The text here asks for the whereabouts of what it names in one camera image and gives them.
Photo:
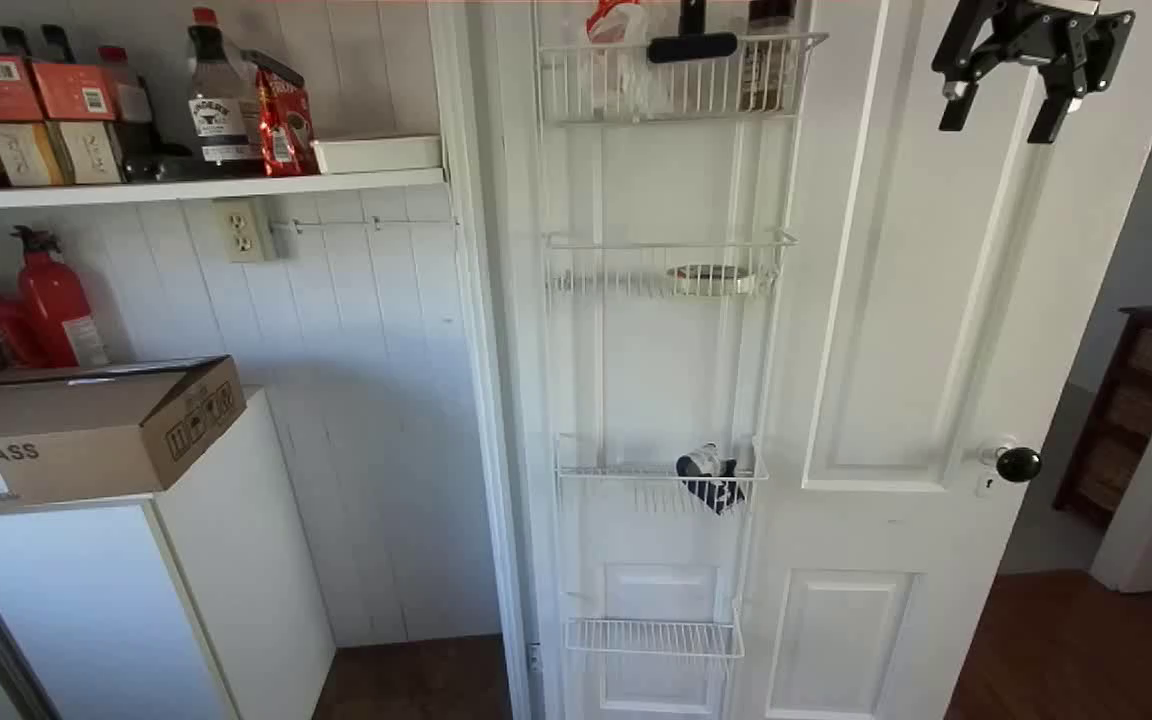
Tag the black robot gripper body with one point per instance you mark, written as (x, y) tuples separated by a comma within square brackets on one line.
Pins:
[(1072, 51)]

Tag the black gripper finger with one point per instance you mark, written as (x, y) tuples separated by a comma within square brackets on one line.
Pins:
[(1050, 117), (957, 104)]

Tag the dark wooden dresser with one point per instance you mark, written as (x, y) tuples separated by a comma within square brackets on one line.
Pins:
[(1117, 428)]

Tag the white panel door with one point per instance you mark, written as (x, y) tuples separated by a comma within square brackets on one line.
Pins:
[(928, 312)]

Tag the black door knob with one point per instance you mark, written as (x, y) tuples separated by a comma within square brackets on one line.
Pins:
[(1018, 464)]

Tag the black white patterned cloth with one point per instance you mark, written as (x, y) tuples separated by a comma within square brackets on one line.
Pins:
[(708, 478)]

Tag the white flat box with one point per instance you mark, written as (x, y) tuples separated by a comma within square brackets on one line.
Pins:
[(379, 154)]

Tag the red snack bag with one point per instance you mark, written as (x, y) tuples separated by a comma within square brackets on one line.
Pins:
[(283, 117)]

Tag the dark sauce bottle red cap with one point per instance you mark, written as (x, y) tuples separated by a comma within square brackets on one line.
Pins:
[(216, 100)]

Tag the dark bottle beside boxes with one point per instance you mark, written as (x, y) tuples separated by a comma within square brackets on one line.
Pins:
[(137, 123)]

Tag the red box right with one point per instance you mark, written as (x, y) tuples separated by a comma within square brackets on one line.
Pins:
[(83, 109)]

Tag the red box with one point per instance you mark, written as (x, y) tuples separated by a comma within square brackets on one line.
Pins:
[(25, 141), (83, 109)]

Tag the white cabinet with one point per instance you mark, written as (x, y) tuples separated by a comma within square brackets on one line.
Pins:
[(186, 606)]

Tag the red fire extinguisher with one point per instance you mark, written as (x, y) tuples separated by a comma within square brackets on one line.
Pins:
[(58, 301)]

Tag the red box left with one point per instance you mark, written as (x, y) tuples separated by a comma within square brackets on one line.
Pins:
[(25, 141)]

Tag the brown cardboard box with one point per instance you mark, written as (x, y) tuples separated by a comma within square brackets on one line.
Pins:
[(101, 435)]

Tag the white wire door rack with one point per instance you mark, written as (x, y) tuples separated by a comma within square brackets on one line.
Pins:
[(661, 271)]

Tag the electrical wall outlet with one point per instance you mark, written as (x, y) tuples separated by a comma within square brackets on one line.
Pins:
[(245, 235)]

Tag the white wall shelf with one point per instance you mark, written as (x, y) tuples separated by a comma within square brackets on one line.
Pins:
[(215, 190)]

